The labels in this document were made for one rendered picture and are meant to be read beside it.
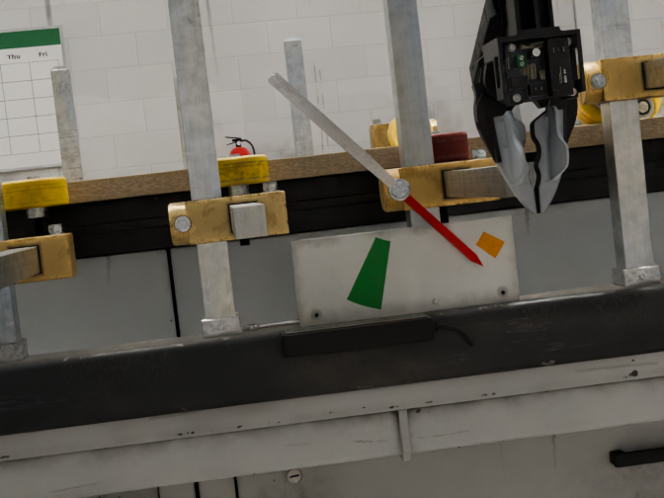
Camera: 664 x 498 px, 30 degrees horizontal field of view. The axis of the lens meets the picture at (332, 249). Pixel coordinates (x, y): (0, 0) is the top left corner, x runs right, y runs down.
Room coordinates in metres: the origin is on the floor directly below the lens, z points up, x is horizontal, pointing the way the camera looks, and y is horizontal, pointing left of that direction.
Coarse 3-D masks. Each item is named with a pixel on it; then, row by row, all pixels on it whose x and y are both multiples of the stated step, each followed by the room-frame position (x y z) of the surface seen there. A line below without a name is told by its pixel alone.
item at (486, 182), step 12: (480, 168) 1.23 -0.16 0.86; (492, 168) 1.18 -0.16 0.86; (444, 180) 1.44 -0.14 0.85; (456, 180) 1.36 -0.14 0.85; (468, 180) 1.30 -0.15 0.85; (480, 180) 1.24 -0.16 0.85; (492, 180) 1.19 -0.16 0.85; (504, 180) 1.14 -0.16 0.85; (456, 192) 1.37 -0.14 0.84; (468, 192) 1.30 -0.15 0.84; (480, 192) 1.25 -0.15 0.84; (492, 192) 1.19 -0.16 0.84; (504, 192) 1.14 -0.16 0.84
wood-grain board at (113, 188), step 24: (648, 120) 1.64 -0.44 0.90; (480, 144) 1.62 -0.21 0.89; (528, 144) 1.63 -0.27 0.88; (576, 144) 1.63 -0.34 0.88; (600, 144) 1.64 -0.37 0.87; (288, 168) 1.60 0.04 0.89; (312, 168) 1.60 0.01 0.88; (336, 168) 1.61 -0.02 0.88; (360, 168) 1.61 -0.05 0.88; (384, 168) 1.61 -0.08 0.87; (72, 192) 1.58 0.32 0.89; (96, 192) 1.58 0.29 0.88; (120, 192) 1.58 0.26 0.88; (144, 192) 1.59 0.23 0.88; (168, 192) 1.59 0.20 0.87
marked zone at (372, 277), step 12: (384, 240) 1.43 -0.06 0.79; (372, 252) 1.43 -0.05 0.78; (384, 252) 1.43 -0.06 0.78; (372, 264) 1.43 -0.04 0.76; (384, 264) 1.43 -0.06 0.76; (360, 276) 1.43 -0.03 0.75; (372, 276) 1.43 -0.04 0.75; (384, 276) 1.43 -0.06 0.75; (360, 288) 1.43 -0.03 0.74; (372, 288) 1.43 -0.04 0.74; (360, 300) 1.43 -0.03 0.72; (372, 300) 1.43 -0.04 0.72
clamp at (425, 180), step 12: (396, 168) 1.46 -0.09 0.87; (408, 168) 1.44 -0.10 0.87; (420, 168) 1.44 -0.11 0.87; (432, 168) 1.44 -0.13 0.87; (444, 168) 1.44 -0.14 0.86; (456, 168) 1.44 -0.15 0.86; (468, 168) 1.44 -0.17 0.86; (408, 180) 1.44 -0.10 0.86; (420, 180) 1.44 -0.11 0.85; (432, 180) 1.44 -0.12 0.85; (384, 192) 1.44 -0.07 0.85; (420, 192) 1.44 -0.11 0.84; (432, 192) 1.44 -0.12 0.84; (444, 192) 1.44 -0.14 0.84; (384, 204) 1.45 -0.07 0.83; (396, 204) 1.44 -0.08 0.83; (420, 204) 1.44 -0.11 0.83; (432, 204) 1.44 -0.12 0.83; (444, 204) 1.44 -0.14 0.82; (456, 204) 1.44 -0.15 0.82
